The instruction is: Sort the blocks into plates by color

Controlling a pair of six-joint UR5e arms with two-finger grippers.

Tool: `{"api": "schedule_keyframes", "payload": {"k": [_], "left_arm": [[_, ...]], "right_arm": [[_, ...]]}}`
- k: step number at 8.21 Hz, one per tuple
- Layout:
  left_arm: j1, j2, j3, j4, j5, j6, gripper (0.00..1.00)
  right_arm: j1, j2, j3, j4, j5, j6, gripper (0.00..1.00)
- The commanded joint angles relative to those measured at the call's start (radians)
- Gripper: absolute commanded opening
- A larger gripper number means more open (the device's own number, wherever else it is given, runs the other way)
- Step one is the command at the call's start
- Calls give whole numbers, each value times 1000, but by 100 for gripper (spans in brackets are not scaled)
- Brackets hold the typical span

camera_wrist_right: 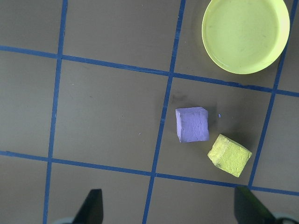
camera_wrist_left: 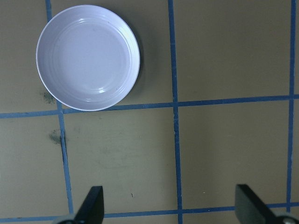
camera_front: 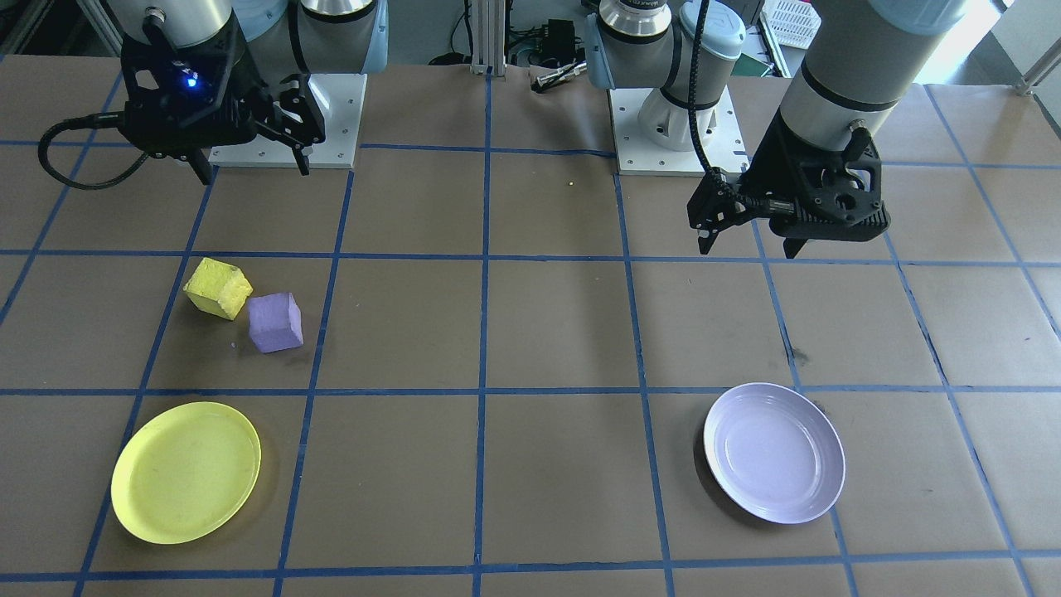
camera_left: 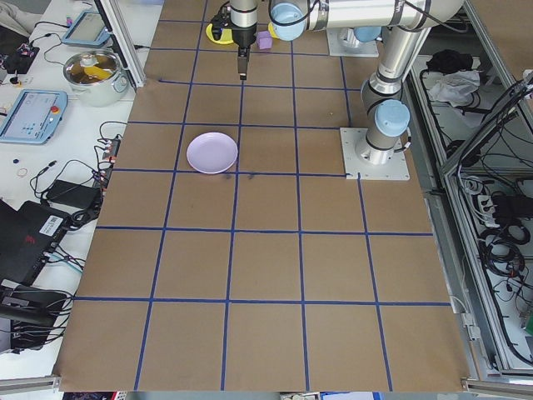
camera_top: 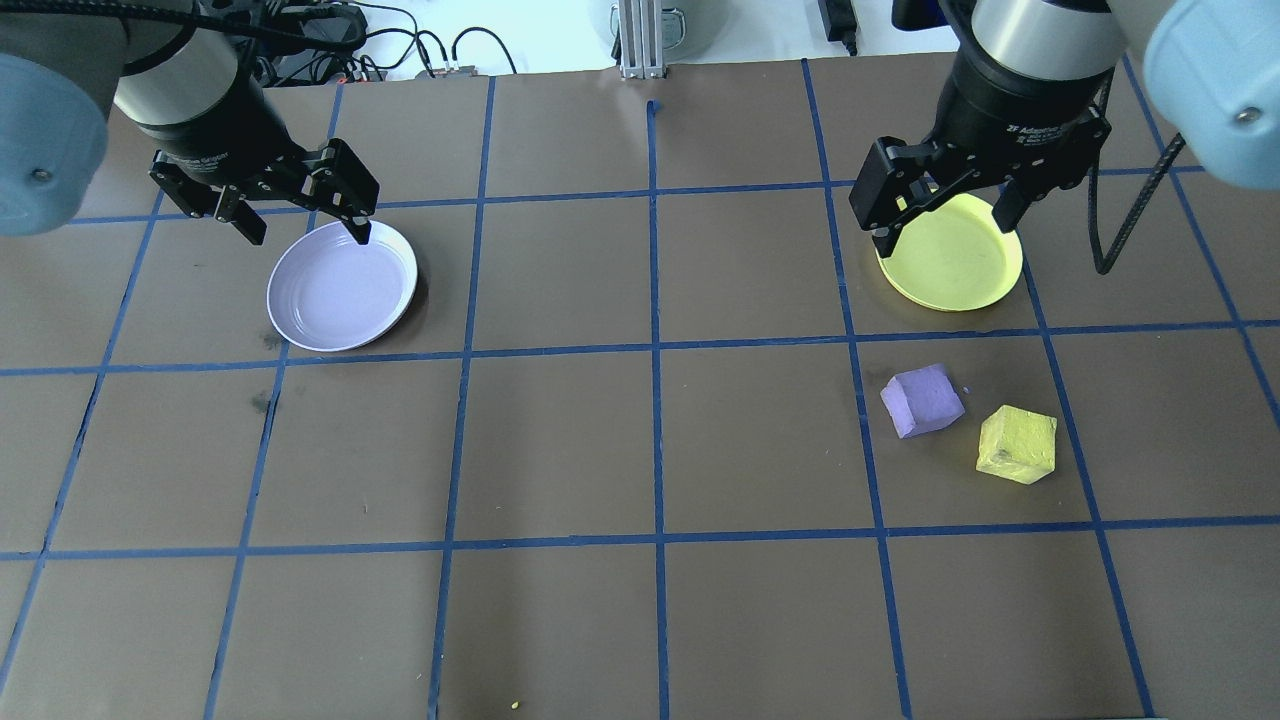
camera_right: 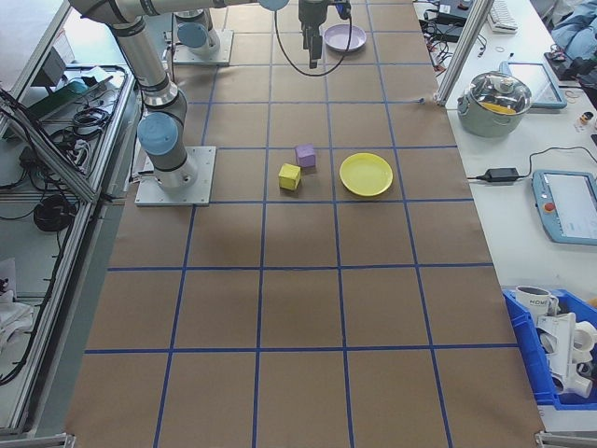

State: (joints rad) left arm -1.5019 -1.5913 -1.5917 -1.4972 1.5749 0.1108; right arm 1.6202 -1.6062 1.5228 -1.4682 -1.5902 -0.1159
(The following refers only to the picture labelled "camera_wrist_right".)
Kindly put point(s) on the yellow foam block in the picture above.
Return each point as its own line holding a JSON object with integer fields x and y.
{"x": 230, "y": 156}

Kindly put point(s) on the purple foam block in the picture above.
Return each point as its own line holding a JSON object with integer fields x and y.
{"x": 192, "y": 126}

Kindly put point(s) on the yellow plate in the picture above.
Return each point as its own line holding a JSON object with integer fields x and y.
{"x": 243, "y": 35}

